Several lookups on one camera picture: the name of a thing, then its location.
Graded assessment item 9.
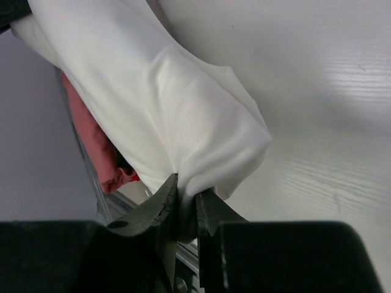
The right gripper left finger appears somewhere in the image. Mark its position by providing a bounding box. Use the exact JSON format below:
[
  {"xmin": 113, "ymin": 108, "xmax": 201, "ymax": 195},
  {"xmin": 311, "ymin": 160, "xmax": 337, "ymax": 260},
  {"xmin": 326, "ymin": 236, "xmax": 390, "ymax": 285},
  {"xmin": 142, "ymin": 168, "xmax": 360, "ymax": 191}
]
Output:
[{"xmin": 107, "ymin": 173, "xmax": 178, "ymax": 292}]

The white printed t-shirt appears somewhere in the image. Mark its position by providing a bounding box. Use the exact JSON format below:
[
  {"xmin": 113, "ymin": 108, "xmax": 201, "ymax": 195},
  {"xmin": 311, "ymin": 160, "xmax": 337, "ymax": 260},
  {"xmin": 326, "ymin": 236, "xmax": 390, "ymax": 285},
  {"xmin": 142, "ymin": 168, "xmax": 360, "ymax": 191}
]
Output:
[{"xmin": 10, "ymin": 1, "xmax": 271, "ymax": 242}]

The aluminium mounting rail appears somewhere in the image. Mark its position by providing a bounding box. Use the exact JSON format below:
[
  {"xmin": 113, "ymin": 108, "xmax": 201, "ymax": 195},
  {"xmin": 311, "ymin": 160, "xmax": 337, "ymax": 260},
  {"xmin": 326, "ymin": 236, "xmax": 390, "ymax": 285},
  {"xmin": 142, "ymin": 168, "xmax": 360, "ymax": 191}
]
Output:
[{"xmin": 174, "ymin": 240, "xmax": 205, "ymax": 293}]

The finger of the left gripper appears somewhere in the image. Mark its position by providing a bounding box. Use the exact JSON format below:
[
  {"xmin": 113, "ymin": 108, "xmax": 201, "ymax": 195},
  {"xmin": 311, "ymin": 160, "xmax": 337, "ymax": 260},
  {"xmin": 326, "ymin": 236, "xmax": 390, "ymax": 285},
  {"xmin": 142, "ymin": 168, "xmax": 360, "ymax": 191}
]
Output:
[{"xmin": 0, "ymin": 0, "xmax": 32, "ymax": 34}]

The rolled red t-shirt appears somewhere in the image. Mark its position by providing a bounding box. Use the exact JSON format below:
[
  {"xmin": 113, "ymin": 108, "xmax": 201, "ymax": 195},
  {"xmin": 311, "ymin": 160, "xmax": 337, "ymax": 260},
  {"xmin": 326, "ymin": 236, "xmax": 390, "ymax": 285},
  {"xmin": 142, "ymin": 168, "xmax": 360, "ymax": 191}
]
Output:
[{"xmin": 61, "ymin": 73, "xmax": 140, "ymax": 194}]

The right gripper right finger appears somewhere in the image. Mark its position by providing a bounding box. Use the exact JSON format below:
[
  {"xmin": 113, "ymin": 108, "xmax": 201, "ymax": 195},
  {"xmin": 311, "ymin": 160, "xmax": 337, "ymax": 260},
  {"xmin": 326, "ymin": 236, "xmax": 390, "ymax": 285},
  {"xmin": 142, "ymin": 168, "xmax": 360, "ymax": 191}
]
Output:
[{"xmin": 195, "ymin": 190, "xmax": 250, "ymax": 289}]

